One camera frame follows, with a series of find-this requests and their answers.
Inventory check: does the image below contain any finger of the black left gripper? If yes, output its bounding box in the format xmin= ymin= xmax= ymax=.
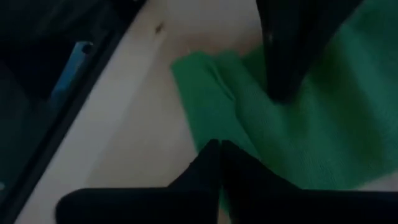
xmin=256 ymin=0 xmax=364 ymax=102

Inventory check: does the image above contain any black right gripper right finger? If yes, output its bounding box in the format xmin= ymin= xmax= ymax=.
xmin=221 ymin=140 xmax=398 ymax=224

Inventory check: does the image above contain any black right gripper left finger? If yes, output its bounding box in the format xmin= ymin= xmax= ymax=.
xmin=55 ymin=139 xmax=222 ymax=224

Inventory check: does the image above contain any green elastic bandage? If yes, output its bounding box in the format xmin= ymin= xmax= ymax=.
xmin=170 ymin=0 xmax=398 ymax=215

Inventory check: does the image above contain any blue bracket with hole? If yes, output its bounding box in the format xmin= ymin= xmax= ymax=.
xmin=51 ymin=42 xmax=94 ymax=100

